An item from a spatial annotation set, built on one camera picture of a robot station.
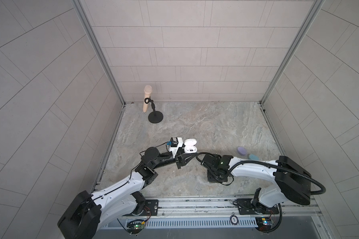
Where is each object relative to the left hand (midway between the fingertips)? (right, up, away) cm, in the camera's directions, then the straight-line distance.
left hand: (197, 153), depth 65 cm
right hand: (+8, -21, +16) cm, 28 cm away
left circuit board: (-27, -33, +1) cm, 43 cm away
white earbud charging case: (-3, +3, -1) cm, 4 cm away
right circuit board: (+31, -33, +3) cm, 46 cm away
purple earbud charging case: (+29, -5, +26) cm, 39 cm away
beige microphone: (-28, +31, +22) cm, 47 cm away
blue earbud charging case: (+34, -8, +22) cm, 42 cm away
